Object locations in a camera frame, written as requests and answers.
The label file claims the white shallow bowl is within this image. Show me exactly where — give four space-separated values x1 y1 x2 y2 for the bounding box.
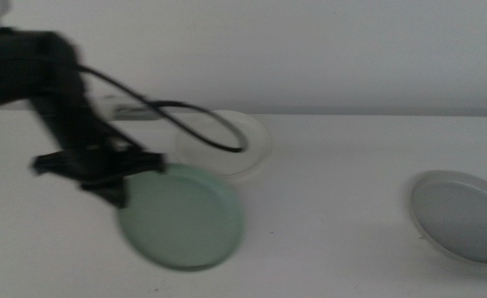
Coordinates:
174 109 272 180

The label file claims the grey shallow bowl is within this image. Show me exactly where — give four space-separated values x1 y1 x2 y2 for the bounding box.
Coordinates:
409 170 487 264

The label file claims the thin black cable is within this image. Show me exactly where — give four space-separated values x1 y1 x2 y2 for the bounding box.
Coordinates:
76 64 248 153

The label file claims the pale green shallow bowl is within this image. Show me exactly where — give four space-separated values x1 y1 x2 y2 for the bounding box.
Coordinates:
117 163 247 272

